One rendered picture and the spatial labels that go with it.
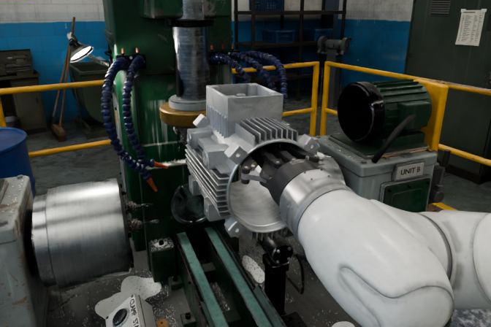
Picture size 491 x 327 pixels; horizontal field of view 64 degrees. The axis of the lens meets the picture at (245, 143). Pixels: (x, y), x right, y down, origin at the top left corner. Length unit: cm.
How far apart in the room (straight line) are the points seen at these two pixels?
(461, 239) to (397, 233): 10
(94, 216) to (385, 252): 73
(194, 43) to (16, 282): 66
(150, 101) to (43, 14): 492
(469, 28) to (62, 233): 374
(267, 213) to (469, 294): 34
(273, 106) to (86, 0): 558
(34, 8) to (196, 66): 516
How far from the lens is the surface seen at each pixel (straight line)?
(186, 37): 99
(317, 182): 48
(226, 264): 112
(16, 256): 99
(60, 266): 101
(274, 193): 53
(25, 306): 106
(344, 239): 41
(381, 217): 42
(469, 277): 50
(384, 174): 122
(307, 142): 62
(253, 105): 65
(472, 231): 50
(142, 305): 79
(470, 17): 414
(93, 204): 100
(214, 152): 60
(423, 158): 130
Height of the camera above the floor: 159
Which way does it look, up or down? 19 degrees down
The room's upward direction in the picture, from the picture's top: straight up
